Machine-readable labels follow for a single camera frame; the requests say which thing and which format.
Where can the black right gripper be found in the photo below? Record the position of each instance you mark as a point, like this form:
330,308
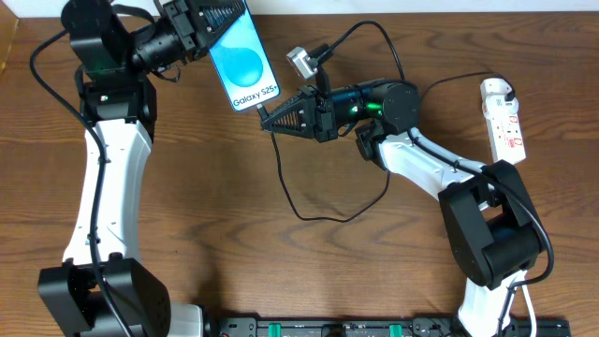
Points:
322,114

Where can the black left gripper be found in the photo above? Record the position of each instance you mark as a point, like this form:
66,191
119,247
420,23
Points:
184,28

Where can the blue Galaxy smartphone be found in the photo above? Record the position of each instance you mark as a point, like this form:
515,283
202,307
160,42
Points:
243,66

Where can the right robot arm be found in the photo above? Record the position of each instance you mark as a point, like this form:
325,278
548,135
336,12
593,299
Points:
494,231

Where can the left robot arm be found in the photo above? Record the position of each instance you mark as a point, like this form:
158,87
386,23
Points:
101,287

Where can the white charger plug adapter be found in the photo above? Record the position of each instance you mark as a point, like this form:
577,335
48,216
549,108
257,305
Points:
497,92

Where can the white power strip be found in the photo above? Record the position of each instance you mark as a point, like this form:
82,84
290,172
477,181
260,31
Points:
505,136

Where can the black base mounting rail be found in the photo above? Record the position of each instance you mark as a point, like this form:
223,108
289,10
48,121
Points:
421,326

